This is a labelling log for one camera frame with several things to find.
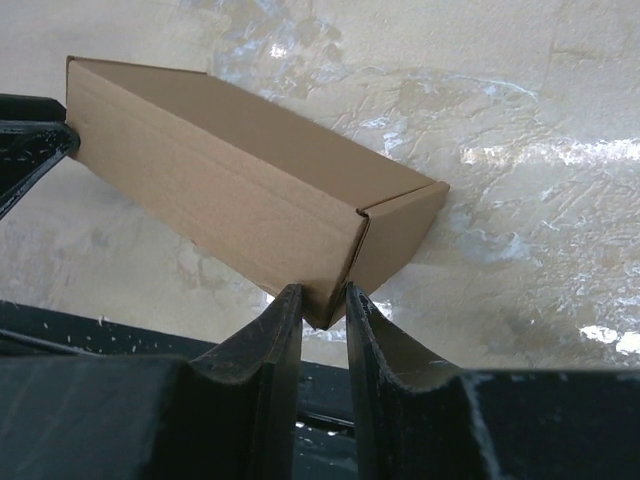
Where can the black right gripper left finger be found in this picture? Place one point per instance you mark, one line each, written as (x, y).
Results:
(229, 413)

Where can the brown cardboard paper box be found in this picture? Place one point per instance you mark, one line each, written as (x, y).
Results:
(273, 195)

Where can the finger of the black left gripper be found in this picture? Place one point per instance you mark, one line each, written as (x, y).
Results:
(29, 150)
(31, 109)

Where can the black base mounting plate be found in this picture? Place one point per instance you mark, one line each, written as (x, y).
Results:
(325, 445)

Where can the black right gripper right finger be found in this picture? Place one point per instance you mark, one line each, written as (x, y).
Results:
(419, 416)

